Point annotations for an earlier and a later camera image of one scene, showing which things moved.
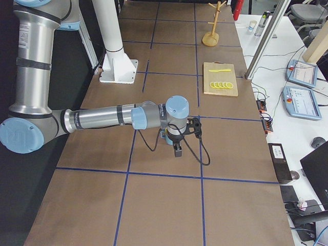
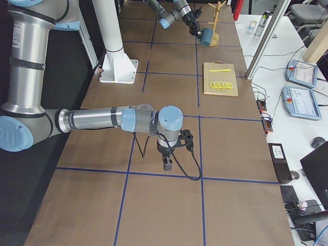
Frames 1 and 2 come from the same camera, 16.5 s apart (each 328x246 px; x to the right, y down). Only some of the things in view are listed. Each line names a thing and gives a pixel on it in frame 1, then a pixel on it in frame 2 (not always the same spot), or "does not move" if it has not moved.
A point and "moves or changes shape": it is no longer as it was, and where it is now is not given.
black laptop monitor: x=315 y=165 does not move
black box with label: x=280 y=162 does not move
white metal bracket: x=116 y=67 does not move
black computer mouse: x=317 y=141 does not move
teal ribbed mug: x=163 y=135 moves or changes shape
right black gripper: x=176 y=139 -> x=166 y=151
